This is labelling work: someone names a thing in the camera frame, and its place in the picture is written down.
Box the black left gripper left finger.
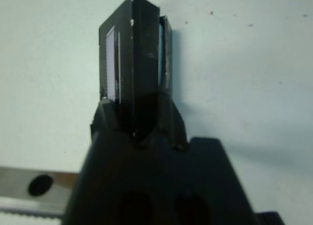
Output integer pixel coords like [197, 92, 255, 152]
[89, 99, 121, 138]

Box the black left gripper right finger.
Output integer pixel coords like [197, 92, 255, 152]
[156, 90, 189, 151]

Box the black box base white insert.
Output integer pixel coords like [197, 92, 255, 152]
[158, 14, 175, 93]

